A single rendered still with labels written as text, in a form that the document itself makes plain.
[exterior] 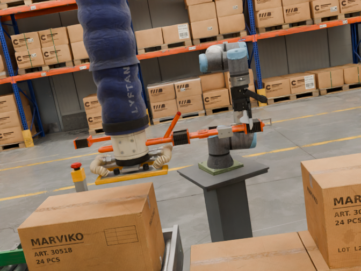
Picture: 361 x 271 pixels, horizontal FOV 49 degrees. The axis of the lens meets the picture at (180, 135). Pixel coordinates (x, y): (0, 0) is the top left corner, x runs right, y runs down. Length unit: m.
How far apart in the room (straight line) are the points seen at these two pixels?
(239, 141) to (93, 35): 1.33
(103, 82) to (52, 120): 8.99
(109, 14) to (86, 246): 1.06
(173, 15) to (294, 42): 3.17
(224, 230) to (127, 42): 1.60
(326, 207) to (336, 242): 0.18
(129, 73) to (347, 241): 1.23
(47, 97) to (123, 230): 8.99
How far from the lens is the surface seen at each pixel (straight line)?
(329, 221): 1.92
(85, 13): 1.84
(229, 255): 2.19
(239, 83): 1.86
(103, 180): 1.87
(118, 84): 1.81
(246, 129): 1.91
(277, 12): 9.43
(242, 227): 2.96
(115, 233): 1.91
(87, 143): 2.23
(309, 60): 11.01
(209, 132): 1.90
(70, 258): 2.03
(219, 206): 2.80
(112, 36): 1.79
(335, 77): 9.90
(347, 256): 2.02
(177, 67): 10.33
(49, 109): 10.76
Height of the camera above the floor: 1.64
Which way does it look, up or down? 13 degrees down
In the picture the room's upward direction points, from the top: 10 degrees counter-clockwise
